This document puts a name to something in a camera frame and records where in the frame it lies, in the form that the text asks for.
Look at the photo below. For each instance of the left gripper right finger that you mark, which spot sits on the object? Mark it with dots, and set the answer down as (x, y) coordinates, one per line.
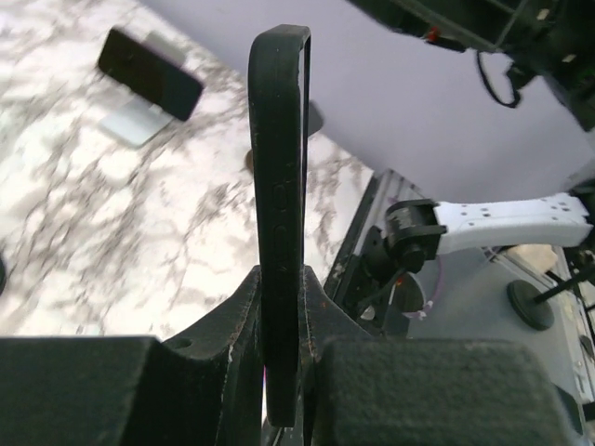
(358, 389)

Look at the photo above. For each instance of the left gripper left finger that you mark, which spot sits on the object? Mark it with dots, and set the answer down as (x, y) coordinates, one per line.
(201, 387)

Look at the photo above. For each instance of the purple edged phone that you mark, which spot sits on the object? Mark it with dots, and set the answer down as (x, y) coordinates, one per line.
(149, 75)

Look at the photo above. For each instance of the black phone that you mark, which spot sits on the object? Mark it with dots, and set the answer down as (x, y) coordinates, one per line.
(278, 85)

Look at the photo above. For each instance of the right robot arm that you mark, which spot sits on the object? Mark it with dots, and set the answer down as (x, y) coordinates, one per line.
(551, 40)

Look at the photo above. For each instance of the black centre phone stand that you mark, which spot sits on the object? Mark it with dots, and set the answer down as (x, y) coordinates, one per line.
(532, 306)

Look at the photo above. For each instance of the white folding phone stand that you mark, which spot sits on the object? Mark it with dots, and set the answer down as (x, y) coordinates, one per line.
(138, 121)

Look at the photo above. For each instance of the black front mounting rail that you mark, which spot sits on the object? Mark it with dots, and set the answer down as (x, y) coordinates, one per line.
(363, 280)

